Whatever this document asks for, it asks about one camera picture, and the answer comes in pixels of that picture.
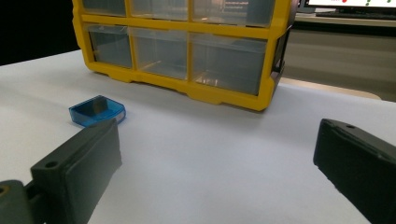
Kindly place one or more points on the computer monitor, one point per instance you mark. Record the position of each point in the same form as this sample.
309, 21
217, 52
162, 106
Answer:
351, 3

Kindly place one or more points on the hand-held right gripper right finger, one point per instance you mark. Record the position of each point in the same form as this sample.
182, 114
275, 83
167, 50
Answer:
361, 161

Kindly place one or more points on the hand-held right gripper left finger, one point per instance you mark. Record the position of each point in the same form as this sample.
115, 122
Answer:
77, 168

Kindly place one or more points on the grey desk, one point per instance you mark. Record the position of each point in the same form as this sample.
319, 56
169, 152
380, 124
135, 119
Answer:
342, 21

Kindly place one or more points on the clear plastic drawer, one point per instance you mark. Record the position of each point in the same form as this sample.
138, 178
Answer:
160, 53
233, 11
104, 6
158, 7
110, 46
229, 63

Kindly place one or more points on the blue transparent plastic box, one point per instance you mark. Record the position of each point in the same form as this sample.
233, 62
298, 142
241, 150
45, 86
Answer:
93, 110

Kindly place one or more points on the yellow drawer cabinet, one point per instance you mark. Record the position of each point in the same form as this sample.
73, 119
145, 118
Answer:
199, 26

